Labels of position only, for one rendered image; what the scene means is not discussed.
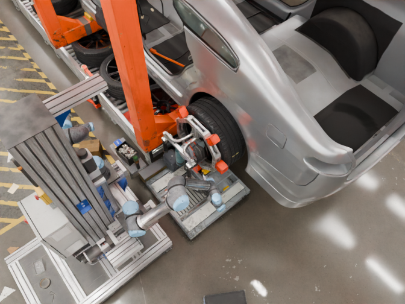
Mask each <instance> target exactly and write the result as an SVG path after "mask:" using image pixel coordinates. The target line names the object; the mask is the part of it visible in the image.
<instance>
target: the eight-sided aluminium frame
mask: <svg viewBox="0 0 405 304"><path fill-rule="evenodd" d="M176 122H177V134H178V136H179V138H183V137H182V136H184V137H185V136H186V134H185V131H184V123H189V124H190V125H191V126H192V127H193V128H194V129H195V130H196V131H197V132H198V133H199V134H200V135H201V136H202V138H203V139H204V141H205V143H206V145H207V147H208V149H209V151H210V153H211V155H212V163H208V162H206V161H205V160H204V161H202V163H199V166H200V167H201V168H202V169H206V170H209V171H212V172H215V171H216V170H217V169H216V168H215V164H216V163H217V162H219V161H220V160H221V154H220V152H219V150H218V148H217V146H216V144H215V145H212V146H209V145H208V143H207V141H206V138H208V137H209V136H211V134H210V132H209V131H208V130H207V129H206V128H205V127H204V126H203V125H202V124H201V123H200V122H199V121H198V120H197V119H196V118H195V117H194V116H192V115H188V116H186V117H185V118H183V119H180V118H179V117H178V118H177V119H176ZM193 122H194V123H193ZM196 125H198V126H199V127H200V128H201V130H200V129H199V128H198V127H197V126H196ZM212 147H213V148H212ZM213 149H214V151H215V152H214V151H213Z"/></svg>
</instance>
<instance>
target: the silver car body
mask: <svg viewBox="0 0 405 304"><path fill-rule="evenodd" d="M136 5H137V12H138V17H139V24H140V31H141V35H142V43H143V50H144V54H145V61H146V68H147V73H148V75H149V76H150V77H151V78H152V79H153V80H154V81H155V82H156V83H157V84H158V85H159V86H160V87H161V88H162V89H163V90H164V91H165V92H166V93H167V94H168V95H169V96H170V97H171V98H172V99H173V100H174V101H175V102H176V103H177V104H178V105H179V106H186V107H187V106H188V102H189V98H190V96H191V95H192V94H193V93H194V92H196V91H203V92H207V93H209V94H211V95H213V96H214V97H215V98H217V99H218V100H219V101H220V102H221V103H222V104H223V105H224V106H225V107H226V108H227V109H228V111H229V112H230V113H231V114H232V116H233V118H234V119H235V120H236V122H237V124H238V126H239V128H240V130H241V132H242V134H243V136H244V139H245V142H246V146H247V149H248V166H247V169H246V170H245V171H246V172H247V173H248V174H249V175H250V176H251V177H252V178H253V179H254V180H255V181H256V182H257V183H258V184H259V185H260V186H261V187H262V188H263V189H264V190H265V191H266V192H267V193H268V194H269V195H270V196H271V197H272V198H273V199H274V200H275V201H276V202H278V203H279V204H281V205H282V206H284V207H289V208H297V207H303V206H307V205H308V204H311V203H313V202H315V201H317V200H319V199H322V198H325V197H328V196H330V195H332V194H335V193H337V192H339V191H341V190H343V189H344V188H346V187H347V186H349V185H351V184H352V183H354V182H355V181H356V180H358V179H359V178H361V176H363V175H364V174H366V173H367V172H368V171H369V170H370V169H371V168H373V167H374V166H375V165H376V164H377V163H379V161H381V160H382V158H384V157H385V156H386V155H387V154H388V153H389V152H390V151H391V150H393V149H394V148H395V147H396V146H397V145H398V144H399V143H400V142H401V141H402V140H403V139H404V138H405V0H307V1H305V2H303V3H302V4H299V5H292V6H290V5H289V4H287V3H285V2H284V1H282V0H136Z"/></svg>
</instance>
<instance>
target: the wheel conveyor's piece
mask: <svg viewBox="0 0 405 304"><path fill-rule="evenodd" d="M16 2H17V4H18V6H19V8H20V10H21V12H22V13H23V14H24V15H25V16H26V18H27V19H28V20H29V21H30V22H31V23H32V24H33V26H34V27H35V28H36V29H37V31H38V32H39V33H40V34H41V35H42V37H43V39H44V40H45V43H46V44H47V45H49V44H50V43H49V41H48V38H47V36H46V34H45V31H44V30H45V29H44V27H43V25H42V23H41V21H40V19H39V16H38V14H36V13H35V12H34V11H33V9H32V7H31V5H30V3H29V0H26V1H24V2H21V1H20V0H16ZM84 13H85V11H84V10H83V8H82V6H81V3H80V0H78V5H77V7H76V8H75V9H74V10H73V11H72V12H70V13H69V14H67V15H64V17H69V18H72V19H78V18H81V17H83V16H85V14H84Z"/></svg>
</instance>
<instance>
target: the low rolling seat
mask: <svg viewBox="0 0 405 304"><path fill-rule="evenodd" d="M203 301H204V304H247V301H246V295H245V291H244V290H239V291H231V292H227V293H219V294H212V295H207V296H204V298H203Z"/></svg>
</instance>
